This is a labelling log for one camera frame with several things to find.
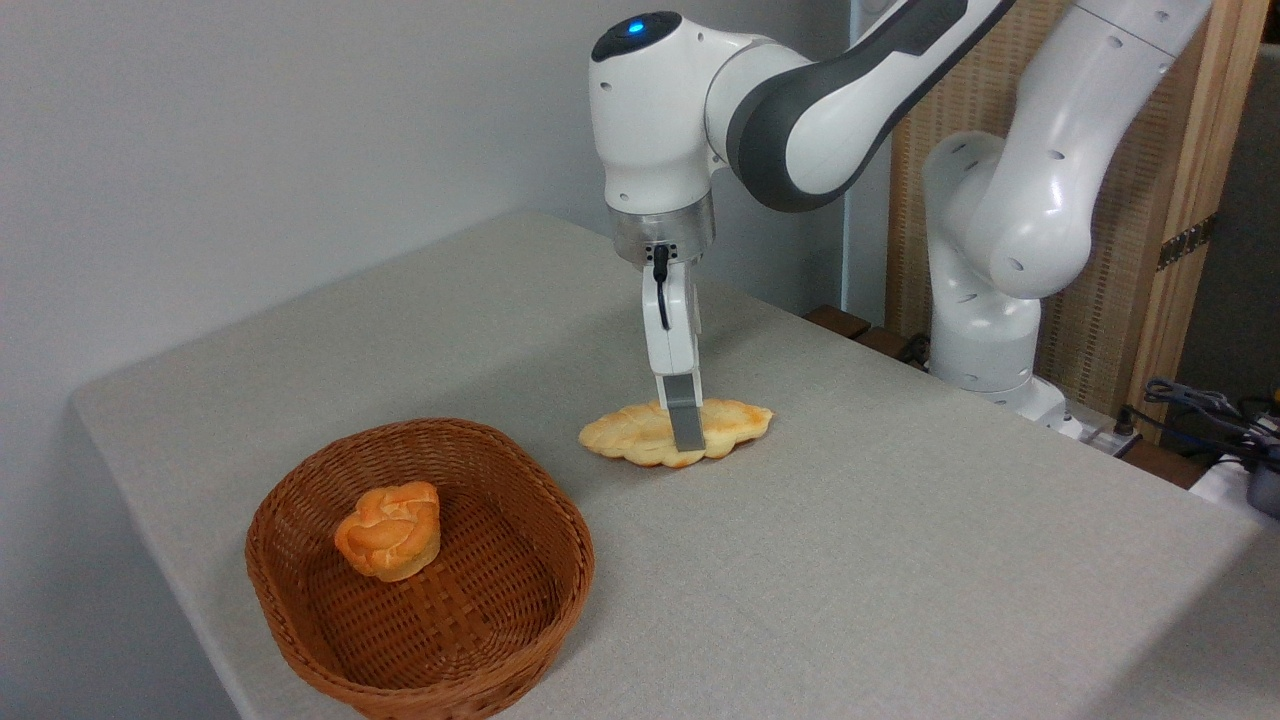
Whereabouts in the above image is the black metal hinge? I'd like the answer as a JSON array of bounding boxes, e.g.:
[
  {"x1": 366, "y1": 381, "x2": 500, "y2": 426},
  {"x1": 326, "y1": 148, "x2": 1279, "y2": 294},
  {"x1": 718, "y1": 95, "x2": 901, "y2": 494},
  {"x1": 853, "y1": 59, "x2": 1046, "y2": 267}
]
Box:
[{"x1": 1157, "y1": 213, "x2": 1218, "y2": 272}]

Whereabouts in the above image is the long braided bread loaf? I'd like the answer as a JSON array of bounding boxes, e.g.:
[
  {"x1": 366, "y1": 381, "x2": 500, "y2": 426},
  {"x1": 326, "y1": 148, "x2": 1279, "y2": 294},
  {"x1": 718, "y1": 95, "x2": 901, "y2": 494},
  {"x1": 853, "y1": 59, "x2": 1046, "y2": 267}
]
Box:
[{"x1": 579, "y1": 399, "x2": 775, "y2": 469}]

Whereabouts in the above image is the round orange bread roll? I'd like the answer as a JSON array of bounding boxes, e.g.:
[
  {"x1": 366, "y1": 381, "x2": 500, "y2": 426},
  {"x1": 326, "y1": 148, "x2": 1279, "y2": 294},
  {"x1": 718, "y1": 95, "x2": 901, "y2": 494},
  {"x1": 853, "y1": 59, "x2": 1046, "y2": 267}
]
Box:
[{"x1": 334, "y1": 481, "x2": 442, "y2": 583}]

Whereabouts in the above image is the brown wicker basket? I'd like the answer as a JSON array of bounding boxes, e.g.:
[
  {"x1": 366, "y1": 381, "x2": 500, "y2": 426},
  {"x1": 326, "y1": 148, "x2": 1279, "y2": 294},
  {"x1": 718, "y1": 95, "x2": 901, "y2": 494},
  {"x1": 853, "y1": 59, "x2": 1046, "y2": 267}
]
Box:
[{"x1": 245, "y1": 418, "x2": 597, "y2": 720}]

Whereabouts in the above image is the bundle of dark cables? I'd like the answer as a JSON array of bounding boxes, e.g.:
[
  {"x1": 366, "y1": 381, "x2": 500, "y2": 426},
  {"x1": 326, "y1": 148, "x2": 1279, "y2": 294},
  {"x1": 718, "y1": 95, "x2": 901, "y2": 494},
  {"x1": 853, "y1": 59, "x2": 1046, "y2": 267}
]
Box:
[{"x1": 1143, "y1": 377, "x2": 1280, "y2": 453}]

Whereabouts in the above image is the pale blue vertical pipe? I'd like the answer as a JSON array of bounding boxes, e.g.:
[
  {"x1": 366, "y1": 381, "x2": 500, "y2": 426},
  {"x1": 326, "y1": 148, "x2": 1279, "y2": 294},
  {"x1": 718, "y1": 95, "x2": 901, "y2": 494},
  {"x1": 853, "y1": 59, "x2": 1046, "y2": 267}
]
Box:
[{"x1": 842, "y1": 0, "x2": 867, "y2": 313}]

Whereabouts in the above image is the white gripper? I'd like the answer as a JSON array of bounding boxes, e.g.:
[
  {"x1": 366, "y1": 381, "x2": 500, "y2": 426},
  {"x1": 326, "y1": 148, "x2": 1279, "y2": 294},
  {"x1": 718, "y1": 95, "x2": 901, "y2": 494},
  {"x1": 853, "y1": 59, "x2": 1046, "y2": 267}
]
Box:
[{"x1": 642, "y1": 255, "x2": 708, "y2": 453}]

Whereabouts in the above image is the grey blue container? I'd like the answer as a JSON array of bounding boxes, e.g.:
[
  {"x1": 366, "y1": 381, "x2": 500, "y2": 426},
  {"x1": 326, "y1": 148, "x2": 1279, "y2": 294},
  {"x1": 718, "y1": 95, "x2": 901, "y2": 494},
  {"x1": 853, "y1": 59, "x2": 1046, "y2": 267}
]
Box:
[{"x1": 1245, "y1": 455, "x2": 1280, "y2": 519}]

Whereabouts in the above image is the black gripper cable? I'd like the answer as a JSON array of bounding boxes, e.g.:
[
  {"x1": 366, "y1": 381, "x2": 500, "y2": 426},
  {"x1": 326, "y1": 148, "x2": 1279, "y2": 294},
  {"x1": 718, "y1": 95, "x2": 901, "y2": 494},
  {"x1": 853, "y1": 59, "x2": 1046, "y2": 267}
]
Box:
[{"x1": 651, "y1": 243, "x2": 673, "y2": 332}]

